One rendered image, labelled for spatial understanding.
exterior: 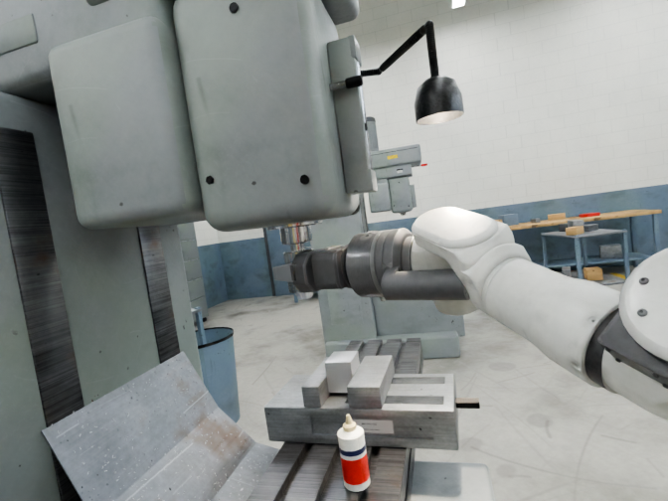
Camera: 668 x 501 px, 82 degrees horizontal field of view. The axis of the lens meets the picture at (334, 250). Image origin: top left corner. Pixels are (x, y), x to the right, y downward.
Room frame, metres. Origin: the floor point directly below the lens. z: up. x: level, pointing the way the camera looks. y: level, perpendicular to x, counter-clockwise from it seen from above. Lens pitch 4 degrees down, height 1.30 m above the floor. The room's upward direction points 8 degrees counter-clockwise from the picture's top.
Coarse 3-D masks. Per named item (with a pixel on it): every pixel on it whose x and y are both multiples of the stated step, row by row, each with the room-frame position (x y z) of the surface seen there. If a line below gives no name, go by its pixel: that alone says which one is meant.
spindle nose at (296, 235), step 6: (288, 228) 0.57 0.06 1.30; (294, 228) 0.57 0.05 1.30; (300, 228) 0.57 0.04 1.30; (306, 228) 0.58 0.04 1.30; (282, 234) 0.58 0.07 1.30; (288, 234) 0.57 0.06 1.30; (294, 234) 0.57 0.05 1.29; (300, 234) 0.57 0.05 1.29; (306, 234) 0.57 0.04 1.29; (282, 240) 0.58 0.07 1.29; (288, 240) 0.57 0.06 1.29; (294, 240) 0.57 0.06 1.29; (300, 240) 0.57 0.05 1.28; (306, 240) 0.57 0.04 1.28
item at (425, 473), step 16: (416, 464) 0.70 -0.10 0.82; (432, 464) 0.70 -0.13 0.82; (448, 464) 0.69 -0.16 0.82; (464, 464) 0.68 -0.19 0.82; (480, 464) 0.68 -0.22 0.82; (416, 480) 0.66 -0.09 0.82; (432, 480) 0.65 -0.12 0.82; (448, 480) 0.65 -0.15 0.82; (464, 480) 0.64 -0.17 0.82; (480, 480) 0.64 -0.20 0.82; (416, 496) 0.62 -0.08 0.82; (432, 496) 0.62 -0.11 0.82; (448, 496) 0.61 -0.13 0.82; (464, 496) 0.61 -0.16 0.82; (480, 496) 0.60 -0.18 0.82
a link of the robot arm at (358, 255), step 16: (352, 240) 0.51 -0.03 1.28; (368, 240) 0.49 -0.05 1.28; (304, 256) 0.52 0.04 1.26; (320, 256) 0.52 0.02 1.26; (336, 256) 0.51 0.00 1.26; (352, 256) 0.49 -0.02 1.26; (368, 256) 0.48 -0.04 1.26; (304, 272) 0.51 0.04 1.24; (320, 272) 0.52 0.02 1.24; (336, 272) 0.50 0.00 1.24; (352, 272) 0.49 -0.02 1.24; (368, 272) 0.47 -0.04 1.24; (304, 288) 0.52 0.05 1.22; (320, 288) 0.52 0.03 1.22; (336, 288) 0.51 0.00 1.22; (352, 288) 0.53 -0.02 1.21; (368, 288) 0.49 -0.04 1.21
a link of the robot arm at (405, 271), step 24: (384, 240) 0.48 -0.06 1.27; (408, 240) 0.47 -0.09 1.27; (384, 264) 0.46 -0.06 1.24; (408, 264) 0.46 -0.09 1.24; (432, 264) 0.44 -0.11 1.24; (384, 288) 0.44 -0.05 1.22; (408, 288) 0.42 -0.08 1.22; (432, 288) 0.41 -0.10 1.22; (456, 288) 0.39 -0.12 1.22; (456, 312) 0.45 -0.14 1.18
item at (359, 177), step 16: (336, 48) 0.54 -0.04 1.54; (352, 48) 0.54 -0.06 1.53; (336, 64) 0.54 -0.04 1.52; (352, 64) 0.54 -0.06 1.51; (336, 80) 0.55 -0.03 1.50; (336, 96) 0.55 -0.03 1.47; (352, 96) 0.54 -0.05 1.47; (336, 112) 0.55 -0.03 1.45; (352, 112) 0.54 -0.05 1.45; (352, 128) 0.54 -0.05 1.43; (352, 144) 0.54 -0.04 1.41; (368, 144) 0.55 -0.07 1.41; (352, 160) 0.54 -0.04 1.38; (368, 160) 0.54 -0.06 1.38; (352, 176) 0.54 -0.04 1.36; (368, 176) 0.54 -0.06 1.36; (352, 192) 0.55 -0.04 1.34; (368, 192) 0.57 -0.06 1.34
